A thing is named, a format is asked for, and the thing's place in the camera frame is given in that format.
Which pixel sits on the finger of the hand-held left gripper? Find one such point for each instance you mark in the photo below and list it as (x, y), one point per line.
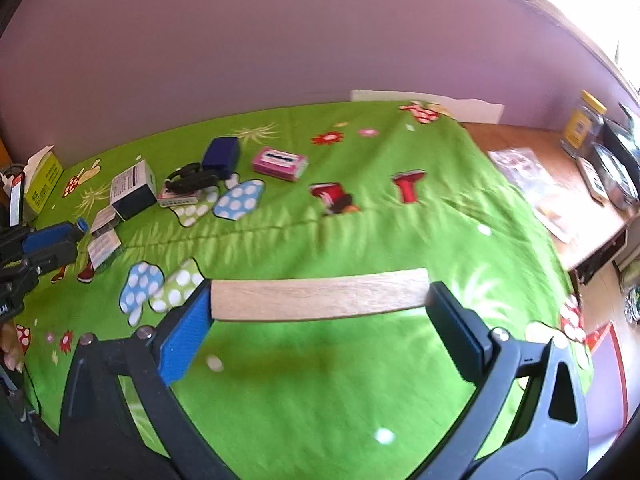
(55, 257)
(50, 237)

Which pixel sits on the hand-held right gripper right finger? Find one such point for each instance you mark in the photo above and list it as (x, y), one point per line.
(460, 330)

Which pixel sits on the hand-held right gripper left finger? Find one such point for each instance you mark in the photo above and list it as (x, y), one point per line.
(185, 330)

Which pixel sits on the wooden block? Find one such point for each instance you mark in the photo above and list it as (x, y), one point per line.
(320, 295)

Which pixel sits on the cardboard bin with orange rim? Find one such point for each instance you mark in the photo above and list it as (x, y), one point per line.
(607, 385)

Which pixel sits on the pink razor blade box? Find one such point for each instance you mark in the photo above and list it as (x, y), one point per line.
(277, 162)

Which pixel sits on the person's left hand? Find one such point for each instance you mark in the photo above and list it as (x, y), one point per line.
(10, 347)

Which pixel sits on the small white box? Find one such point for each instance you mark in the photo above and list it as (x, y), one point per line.
(102, 250)
(102, 220)

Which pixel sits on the red and white slim packet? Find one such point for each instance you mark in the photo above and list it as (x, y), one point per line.
(16, 195)

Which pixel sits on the green tissue box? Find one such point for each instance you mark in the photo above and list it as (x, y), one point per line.
(45, 182)

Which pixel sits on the small pink box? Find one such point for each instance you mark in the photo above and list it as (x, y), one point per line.
(172, 199)

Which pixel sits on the green printed cloth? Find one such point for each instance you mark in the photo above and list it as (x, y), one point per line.
(350, 240)

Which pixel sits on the black clip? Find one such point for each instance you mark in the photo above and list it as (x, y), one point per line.
(192, 180)

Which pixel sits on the clear plastic bag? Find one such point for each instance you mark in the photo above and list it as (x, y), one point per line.
(525, 170)

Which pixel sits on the dark blue box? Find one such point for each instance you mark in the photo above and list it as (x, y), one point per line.
(222, 155)

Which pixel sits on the white power strip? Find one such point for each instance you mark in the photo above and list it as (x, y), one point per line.
(592, 180)

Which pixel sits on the metal basin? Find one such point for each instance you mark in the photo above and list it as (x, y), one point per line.
(617, 175)

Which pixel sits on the white paper sheet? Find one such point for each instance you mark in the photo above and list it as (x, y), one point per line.
(450, 105)

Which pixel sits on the glass jar with yellow lid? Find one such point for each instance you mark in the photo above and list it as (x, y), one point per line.
(580, 127)

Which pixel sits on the metal bowls and pans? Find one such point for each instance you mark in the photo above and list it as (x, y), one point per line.
(617, 135)

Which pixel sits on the wooden window sill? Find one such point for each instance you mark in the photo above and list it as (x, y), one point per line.
(565, 20)

